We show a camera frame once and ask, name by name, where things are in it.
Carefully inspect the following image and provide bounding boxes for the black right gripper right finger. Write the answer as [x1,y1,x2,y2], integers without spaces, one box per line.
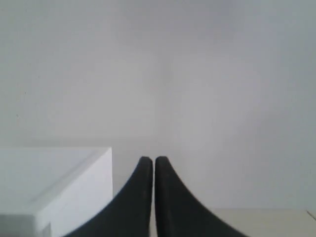
[155,157,243,237]

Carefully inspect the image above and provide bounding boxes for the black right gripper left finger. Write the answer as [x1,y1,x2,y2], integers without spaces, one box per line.
[67,157,153,237]

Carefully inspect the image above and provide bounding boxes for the white plastic drawer cabinet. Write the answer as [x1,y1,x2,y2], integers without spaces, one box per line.
[0,147,113,237]

